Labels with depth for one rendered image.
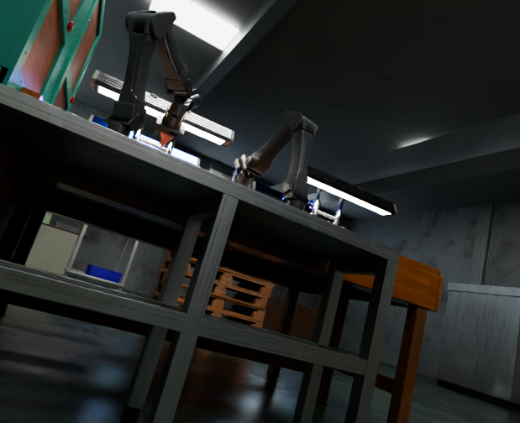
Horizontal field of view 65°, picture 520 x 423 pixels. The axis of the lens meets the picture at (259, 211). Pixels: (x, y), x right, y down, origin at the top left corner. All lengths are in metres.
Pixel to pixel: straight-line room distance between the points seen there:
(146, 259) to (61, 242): 4.48
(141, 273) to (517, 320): 8.29
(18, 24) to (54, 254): 5.73
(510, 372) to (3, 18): 7.25
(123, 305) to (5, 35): 0.89
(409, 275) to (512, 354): 5.69
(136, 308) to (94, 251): 10.04
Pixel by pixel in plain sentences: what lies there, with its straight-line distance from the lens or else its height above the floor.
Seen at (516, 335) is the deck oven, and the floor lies 1.07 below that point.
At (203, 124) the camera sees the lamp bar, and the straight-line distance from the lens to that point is 1.83.
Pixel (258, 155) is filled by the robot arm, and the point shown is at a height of 0.94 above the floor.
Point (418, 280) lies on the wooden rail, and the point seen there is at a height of 0.68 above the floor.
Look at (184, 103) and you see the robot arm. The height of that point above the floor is 0.97.
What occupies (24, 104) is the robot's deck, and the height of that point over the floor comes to 0.65.
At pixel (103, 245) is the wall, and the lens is 11.03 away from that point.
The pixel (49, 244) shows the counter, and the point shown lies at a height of 0.48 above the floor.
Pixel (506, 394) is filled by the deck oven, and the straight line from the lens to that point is 7.53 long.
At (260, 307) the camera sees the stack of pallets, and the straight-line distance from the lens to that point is 4.54.
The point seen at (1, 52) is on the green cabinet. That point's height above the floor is 0.88.
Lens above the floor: 0.37
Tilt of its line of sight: 13 degrees up
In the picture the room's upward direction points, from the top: 16 degrees clockwise
